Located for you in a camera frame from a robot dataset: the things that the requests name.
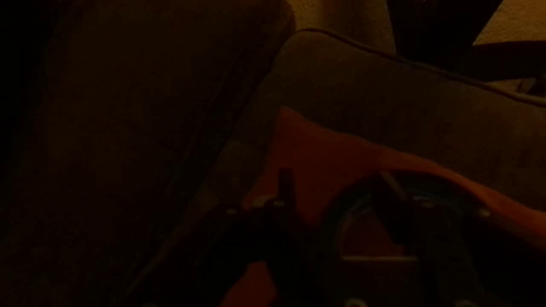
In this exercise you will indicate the brown sofa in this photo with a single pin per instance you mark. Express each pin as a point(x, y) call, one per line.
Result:
point(384, 94)

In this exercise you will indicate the orange cushion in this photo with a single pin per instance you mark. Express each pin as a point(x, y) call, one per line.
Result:
point(324, 162)

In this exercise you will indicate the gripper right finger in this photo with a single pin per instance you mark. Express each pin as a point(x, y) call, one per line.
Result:
point(443, 238)

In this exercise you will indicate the masking tape roll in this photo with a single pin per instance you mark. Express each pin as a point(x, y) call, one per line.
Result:
point(330, 230)

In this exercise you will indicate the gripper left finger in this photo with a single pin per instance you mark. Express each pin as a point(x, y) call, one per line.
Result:
point(260, 230)

